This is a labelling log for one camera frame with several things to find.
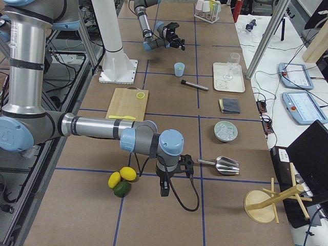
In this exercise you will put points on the bamboo cutting board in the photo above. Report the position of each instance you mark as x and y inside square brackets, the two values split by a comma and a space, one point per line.
[125, 102]

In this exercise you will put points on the blue plastic cup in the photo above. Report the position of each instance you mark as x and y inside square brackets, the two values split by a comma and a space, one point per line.
[179, 73]

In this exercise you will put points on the thin lemon slice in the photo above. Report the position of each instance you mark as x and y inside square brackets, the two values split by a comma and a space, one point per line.
[140, 95]

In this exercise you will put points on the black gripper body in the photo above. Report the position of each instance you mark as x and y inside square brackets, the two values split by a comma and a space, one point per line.
[162, 178]
[171, 40]

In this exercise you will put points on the whole yellow lemon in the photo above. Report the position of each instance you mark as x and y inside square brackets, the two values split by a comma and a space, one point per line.
[128, 173]

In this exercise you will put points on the metal ice scoop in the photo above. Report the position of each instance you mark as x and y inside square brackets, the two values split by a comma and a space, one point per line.
[223, 165]

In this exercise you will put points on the green bowl of ice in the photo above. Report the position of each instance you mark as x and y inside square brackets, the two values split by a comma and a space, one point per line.
[225, 131]

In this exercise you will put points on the clear wine glass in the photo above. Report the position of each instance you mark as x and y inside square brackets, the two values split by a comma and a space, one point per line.
[232, 64]

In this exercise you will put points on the wooden cup tree stand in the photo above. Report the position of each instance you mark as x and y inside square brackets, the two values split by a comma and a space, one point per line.
[260, 205]

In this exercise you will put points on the lower teach pendant tablet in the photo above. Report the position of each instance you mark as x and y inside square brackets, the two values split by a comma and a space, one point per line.
[303, 108]

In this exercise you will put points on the aluminium frame post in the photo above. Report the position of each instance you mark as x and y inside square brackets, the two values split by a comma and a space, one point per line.
[269, 32]

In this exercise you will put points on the yellow plastic knife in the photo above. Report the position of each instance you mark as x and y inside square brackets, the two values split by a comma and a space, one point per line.
[127, 117]

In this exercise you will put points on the cream bear serving tray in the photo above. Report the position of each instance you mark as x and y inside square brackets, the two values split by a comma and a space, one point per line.
[228, 81]

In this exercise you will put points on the steel muddler black tip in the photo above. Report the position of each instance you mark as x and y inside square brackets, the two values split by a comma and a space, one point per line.
[197, 86]

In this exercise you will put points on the teach pendant tablet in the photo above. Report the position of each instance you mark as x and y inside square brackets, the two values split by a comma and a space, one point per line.
[295, 76]
[303, 108]

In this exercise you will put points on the green lime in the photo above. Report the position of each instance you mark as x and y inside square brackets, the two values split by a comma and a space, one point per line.
[122, 188]

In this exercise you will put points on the upper teach pendant tablet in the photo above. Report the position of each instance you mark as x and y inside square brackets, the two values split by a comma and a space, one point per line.
[295, 76]

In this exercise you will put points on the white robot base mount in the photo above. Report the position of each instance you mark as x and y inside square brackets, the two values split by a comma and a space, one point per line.
[116, 67]

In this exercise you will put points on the black laptop computer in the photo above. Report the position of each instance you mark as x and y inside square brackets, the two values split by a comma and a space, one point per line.
[308, 153]

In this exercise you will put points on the grey folded cloth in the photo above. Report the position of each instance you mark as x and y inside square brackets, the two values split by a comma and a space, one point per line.
[229, 105]

